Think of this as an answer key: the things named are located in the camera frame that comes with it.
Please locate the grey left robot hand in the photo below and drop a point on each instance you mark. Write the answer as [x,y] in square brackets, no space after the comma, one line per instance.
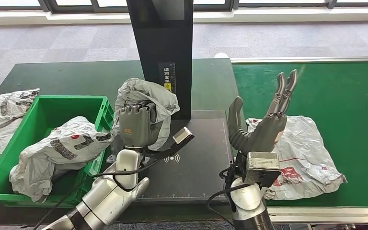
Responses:
[138,127]

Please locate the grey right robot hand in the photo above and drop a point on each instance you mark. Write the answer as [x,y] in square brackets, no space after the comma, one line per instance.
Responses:
[260,136]

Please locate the plain grey mailer parcel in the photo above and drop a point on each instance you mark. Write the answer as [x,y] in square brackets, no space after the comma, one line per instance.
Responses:
[146,90]

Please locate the white parcel red logo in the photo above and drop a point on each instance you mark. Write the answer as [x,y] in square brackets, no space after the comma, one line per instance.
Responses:
[304,149]

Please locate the white parcel red black print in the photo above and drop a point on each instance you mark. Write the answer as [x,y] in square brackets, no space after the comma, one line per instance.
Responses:
[63,146]

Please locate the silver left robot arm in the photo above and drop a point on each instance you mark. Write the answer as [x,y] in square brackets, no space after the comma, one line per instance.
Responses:
[107,196]

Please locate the green conveyor belt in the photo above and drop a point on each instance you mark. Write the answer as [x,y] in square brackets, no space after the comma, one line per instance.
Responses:
[330,92]

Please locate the black inbound scanner machine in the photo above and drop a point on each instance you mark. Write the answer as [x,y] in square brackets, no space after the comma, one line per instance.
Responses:
[165,38]

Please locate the yellow black label sticker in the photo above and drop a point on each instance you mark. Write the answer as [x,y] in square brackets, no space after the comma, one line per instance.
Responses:
[168,73]

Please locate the white round cap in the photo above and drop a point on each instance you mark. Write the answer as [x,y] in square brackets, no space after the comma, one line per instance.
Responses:
[221,55]

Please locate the green plastic crate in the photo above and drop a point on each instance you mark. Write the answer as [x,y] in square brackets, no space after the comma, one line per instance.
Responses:
[44,114]

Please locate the white window sill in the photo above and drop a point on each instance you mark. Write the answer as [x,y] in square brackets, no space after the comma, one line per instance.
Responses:
[266,15]

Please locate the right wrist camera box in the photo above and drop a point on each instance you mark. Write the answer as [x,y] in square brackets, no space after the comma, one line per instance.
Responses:
[261,166]

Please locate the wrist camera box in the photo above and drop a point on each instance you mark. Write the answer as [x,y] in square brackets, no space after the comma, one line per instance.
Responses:
[261,166]
[182,135]

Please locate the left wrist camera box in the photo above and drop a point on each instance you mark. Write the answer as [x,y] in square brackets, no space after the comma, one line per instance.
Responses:
[182,135]

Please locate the aluminium conveyor side rail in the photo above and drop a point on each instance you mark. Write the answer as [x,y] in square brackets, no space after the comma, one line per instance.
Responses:
[298,59]
[330,215]

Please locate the dark window frame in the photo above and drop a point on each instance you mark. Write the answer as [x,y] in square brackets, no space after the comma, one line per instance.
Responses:
[76,7]

